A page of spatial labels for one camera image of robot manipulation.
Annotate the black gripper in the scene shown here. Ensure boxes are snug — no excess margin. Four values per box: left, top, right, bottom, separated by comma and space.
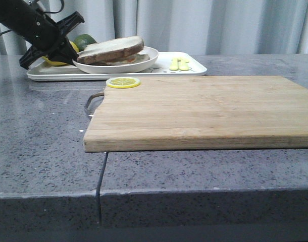
19, 11, 84, 69

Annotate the green lime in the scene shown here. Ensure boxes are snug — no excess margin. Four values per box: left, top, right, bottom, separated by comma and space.
73, 34, 97, 51

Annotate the white round plate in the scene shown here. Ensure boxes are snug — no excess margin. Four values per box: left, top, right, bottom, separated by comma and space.
73, 46, 159, 74

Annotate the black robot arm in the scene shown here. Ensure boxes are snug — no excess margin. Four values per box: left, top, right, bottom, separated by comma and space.
0, 1, 84, 69

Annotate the fried egg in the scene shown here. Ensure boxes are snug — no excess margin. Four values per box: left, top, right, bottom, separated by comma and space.
110, 54, 137, 65

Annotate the white rectangular tray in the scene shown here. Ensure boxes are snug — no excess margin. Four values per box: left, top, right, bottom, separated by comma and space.
27, 52, 207, 81

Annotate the front yellow lemon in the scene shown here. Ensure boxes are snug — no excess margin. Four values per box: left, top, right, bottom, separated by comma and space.
42, 41, 79, 66

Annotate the wooden cutting board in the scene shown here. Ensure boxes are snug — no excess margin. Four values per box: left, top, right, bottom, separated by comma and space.
84, 76, 308, 152

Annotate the lemon slice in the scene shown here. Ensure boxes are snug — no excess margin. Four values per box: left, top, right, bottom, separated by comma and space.
106, 77, 141, 89

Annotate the bread slice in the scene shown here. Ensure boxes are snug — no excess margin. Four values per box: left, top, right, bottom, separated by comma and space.
77, 36, 144, 65
96, 54, 150, 66

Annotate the grey curtain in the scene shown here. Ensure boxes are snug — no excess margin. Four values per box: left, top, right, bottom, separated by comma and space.
0, 0, 308, 56

